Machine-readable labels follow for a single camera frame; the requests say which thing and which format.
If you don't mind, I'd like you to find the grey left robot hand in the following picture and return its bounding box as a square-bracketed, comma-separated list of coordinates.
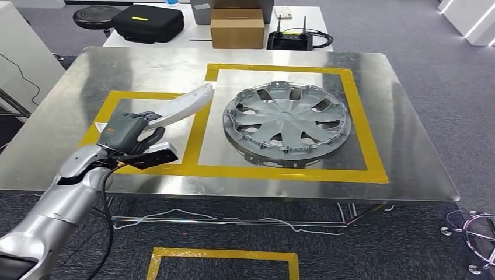
[96, 111, 166, 155]

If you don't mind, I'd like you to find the white curved plastic part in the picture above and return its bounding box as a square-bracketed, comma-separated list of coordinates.
[95, 83, 215, 134]

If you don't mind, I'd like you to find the stainless steel workbench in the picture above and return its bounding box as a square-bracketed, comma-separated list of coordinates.
[0, 46, 461, 229]

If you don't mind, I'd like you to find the steel leg side table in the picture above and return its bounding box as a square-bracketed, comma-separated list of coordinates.
[0, 87, 32, 121]

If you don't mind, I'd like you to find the black case yellow stripe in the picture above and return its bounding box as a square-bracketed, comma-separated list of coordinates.
[111, 3, 185, 44]

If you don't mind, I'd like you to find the black round stool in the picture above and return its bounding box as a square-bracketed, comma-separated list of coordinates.
[441, 210, 495, 276]
[72, 5, 123, 37]

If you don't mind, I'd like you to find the white cabinet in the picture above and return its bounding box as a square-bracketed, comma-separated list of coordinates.
[0, 2, 66, 117]

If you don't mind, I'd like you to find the grey plastic container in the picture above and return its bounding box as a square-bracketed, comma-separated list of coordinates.
[189, 0, 276, 26]

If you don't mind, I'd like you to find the brown cardboard box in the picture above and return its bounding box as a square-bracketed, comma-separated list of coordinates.
[210, 8, 266, 50]

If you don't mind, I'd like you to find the yellow floor tape square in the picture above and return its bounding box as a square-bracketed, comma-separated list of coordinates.
[146, 247, 301, 280]

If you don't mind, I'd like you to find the silver wheel hubcap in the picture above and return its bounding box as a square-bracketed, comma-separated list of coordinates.
[222, 80, 353, 167]

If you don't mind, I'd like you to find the black remote controller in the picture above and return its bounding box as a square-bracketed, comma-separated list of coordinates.
[266, 15, 315, 51]

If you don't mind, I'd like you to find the small white patterned box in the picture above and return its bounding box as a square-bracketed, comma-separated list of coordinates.
[273, 6, 294, 20]

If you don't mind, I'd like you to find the white plinth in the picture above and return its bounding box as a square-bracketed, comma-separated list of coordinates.
[437, 0, 495, 37]
[463, 15, 495, 47]

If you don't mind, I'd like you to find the small yellow tape frame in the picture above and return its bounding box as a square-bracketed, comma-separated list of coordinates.
[79, 90, 211, 174]

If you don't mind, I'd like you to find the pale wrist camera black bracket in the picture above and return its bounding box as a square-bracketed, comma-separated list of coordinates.
[116, 142, 179, 171]

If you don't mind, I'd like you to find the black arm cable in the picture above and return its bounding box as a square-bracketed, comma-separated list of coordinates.
[85, 160, 130, 280]

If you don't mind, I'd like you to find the white floor cable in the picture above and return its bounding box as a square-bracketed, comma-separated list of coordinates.
[112, 208, 345, 236]

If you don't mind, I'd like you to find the black controller cable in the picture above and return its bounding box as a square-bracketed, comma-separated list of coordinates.
[284, 27, 334, 50]

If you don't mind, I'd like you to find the large yellow tape frame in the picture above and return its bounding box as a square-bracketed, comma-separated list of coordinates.
[182, 62, 389, 184]

